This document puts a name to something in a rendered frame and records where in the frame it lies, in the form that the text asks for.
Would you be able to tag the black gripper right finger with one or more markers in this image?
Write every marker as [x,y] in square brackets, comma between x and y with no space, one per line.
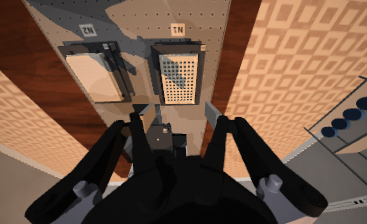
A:
[291,199]

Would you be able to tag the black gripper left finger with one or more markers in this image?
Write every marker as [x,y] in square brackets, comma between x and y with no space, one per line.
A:
[70,199]

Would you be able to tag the grey label with black text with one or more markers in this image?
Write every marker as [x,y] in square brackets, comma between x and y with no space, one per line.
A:
[88,30]

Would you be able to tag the white well plate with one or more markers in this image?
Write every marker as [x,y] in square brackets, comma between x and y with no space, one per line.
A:
[179,77]

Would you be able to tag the tan square label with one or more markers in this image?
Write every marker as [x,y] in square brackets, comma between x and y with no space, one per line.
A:
[178,29]

